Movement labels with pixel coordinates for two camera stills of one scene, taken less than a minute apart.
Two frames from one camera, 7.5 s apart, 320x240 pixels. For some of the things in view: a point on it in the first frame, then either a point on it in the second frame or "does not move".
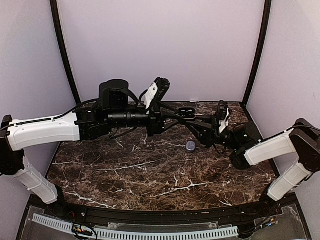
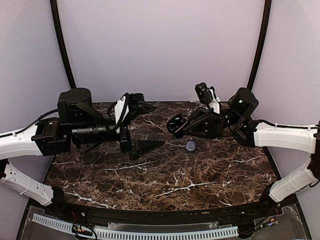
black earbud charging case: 187,112 → 176,125
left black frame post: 58,32 does not move
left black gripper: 157,121 → 141,147
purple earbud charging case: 190,146 does not move
